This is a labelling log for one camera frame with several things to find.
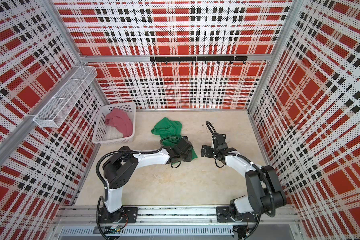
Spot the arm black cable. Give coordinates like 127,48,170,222
205,120,277,240
95,135,187,240

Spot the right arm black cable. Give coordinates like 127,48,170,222
205,120,277,240

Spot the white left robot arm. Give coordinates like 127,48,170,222
96,137,194,224

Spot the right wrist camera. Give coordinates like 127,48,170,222
212,133,226,147

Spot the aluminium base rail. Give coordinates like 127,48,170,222
53,205,300,227

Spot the white wire wall shelf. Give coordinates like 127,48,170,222
34,66,97,128

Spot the pink tank top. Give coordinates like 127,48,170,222
105,109,133,138

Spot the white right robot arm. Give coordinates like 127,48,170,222
201,145,287,223

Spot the green tank top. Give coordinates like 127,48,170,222
151,117,197,165

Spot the black wall hook rail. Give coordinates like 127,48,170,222
150,56,248,64

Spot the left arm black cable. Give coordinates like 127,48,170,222
95,135,187,240

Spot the white plastic laundry basket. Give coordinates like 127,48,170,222
92,103,136,144

